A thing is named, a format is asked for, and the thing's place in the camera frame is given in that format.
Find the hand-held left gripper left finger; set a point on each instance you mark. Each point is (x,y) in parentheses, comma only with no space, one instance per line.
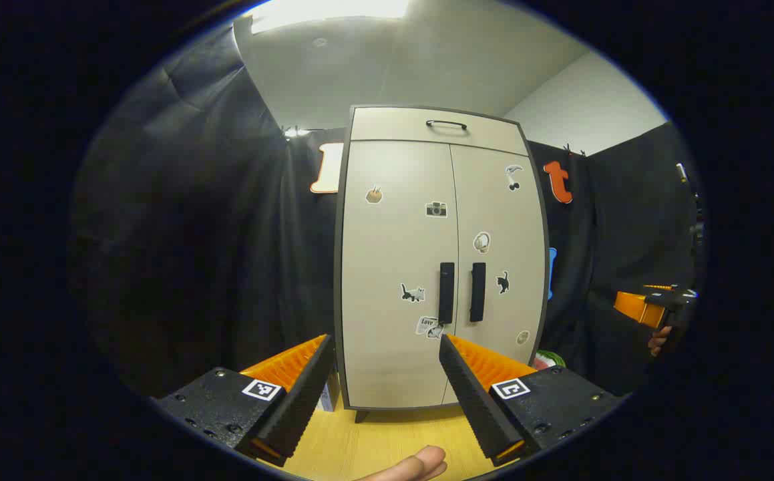
(306,394)

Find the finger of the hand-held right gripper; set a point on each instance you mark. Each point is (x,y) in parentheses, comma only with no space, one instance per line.
(635,308)

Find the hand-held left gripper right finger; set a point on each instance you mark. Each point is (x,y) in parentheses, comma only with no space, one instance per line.
(470,394)

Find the double-door shoe cabinet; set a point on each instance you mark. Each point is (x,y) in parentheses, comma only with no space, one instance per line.
(338,287)

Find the cabinet door with camera sticker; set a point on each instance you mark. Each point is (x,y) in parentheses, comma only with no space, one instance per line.
(393,254)

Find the cabinet door with umbrella sticker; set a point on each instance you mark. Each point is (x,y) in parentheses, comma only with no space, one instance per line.
(500,214)

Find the beige cabinet drawer front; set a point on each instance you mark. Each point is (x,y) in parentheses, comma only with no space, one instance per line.
(386,125)

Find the blue and white box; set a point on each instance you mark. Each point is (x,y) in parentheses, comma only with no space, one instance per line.
(328,395)

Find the green striped object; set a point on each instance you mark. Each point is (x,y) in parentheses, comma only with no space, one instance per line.
(548,359)

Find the metal cloth clip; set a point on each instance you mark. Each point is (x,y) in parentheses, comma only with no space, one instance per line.
(573,149)
(296,131)

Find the black backdrop cloth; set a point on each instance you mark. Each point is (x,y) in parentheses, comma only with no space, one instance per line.
(193,234)

